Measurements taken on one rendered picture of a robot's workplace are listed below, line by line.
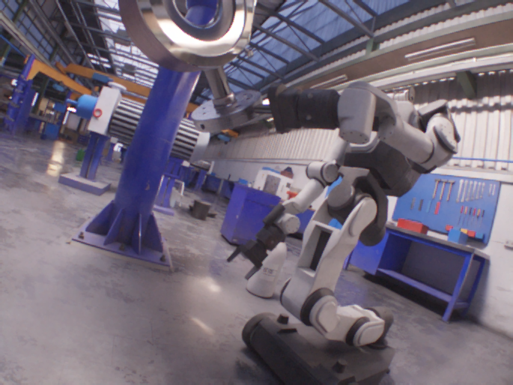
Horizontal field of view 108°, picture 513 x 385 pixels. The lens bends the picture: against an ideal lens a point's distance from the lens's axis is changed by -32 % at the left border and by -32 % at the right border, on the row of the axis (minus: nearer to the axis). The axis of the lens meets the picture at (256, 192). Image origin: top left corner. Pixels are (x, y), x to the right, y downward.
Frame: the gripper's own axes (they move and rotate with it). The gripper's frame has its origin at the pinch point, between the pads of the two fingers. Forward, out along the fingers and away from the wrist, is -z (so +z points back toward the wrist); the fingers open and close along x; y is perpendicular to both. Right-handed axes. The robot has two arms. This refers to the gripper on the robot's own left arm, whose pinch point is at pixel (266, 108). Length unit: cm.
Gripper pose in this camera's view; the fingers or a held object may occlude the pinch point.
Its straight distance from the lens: 67.5
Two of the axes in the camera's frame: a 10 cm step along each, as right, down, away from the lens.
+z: 8.0, 1.7, -5.8
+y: 5.4, -6.2, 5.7
